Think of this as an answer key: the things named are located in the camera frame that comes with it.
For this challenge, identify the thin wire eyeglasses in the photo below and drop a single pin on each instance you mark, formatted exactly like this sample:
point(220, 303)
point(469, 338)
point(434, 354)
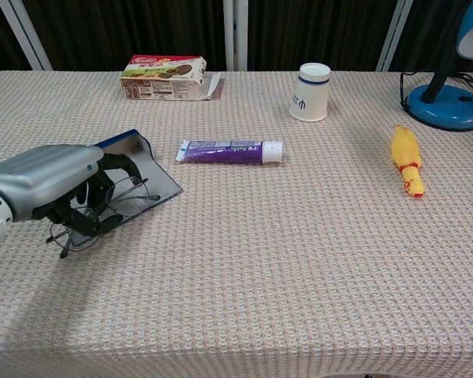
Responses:
point(120, 199)

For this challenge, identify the dark pleated curtain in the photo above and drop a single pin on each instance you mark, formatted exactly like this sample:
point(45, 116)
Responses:
point(122, 27)

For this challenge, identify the beige cloth-covered table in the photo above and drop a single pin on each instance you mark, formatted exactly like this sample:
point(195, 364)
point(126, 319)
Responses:
point(260, 256)

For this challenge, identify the yellow rubber chicken toy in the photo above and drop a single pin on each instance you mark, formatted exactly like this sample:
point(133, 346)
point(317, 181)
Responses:
point(407, 157)

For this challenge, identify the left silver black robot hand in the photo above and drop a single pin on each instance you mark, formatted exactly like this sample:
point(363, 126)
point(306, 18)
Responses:
point(43, 173)

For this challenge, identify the purple toothpaste tube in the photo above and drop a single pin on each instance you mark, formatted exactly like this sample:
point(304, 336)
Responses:
point(224, 153)

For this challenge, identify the white paper cup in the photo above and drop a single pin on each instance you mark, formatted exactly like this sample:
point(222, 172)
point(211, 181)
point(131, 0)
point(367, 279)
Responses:
point(310, 96)

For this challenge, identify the blue desk lamp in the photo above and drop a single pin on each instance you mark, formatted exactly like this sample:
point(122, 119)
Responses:
point(445, 108)

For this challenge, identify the white frame post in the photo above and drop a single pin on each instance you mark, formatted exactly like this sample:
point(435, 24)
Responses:
point(394, 35)
point(25, 35)
point(235, 35)

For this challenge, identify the blue glasses case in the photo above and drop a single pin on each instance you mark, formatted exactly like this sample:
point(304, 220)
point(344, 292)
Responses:
point(157, 181)

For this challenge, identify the opened cookie carton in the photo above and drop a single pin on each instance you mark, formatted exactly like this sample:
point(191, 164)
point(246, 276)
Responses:
point(161, 82)

